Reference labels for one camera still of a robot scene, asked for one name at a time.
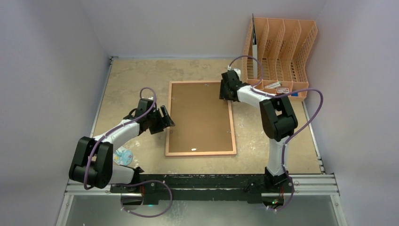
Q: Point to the white folder in organizer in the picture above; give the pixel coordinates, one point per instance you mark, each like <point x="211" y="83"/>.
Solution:
<point x="254" y="50"/>

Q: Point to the red white small box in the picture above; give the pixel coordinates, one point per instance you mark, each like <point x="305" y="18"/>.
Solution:
<point x="282" y="90"/>

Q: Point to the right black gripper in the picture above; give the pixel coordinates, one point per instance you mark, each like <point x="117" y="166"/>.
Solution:
<point x="224" y="92"/>

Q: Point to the white red glue stick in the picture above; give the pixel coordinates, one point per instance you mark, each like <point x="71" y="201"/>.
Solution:
<point x="273" y="85"/>

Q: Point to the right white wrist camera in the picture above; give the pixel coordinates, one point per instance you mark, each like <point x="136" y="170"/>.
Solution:
<point x="236" y="70"/>

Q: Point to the brown frame backing board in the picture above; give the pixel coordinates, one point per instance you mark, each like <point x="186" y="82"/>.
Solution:
<point x="199" y="118"/>

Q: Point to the orange plastic file organizer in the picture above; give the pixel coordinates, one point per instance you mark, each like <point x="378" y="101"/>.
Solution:
<point x="283" y="47"/>

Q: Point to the pink wooden picture frame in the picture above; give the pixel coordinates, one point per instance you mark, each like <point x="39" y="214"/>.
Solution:
<point x="199" y="153"/>

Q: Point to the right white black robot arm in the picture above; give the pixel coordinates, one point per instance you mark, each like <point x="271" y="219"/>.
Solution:
<point x="278" y="121"/>

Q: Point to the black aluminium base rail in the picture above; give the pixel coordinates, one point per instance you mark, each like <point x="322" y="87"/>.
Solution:
<point x="251" y="188"/>

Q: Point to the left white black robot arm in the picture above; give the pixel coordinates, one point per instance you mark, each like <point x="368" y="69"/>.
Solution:
<point x="92" y="163"/>

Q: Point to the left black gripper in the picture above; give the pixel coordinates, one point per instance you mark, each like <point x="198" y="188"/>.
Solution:
<point x="164" y="122"/>

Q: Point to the blue tape dispenser pack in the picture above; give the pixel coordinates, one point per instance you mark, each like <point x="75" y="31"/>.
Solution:
<point x="122" y="156"/>

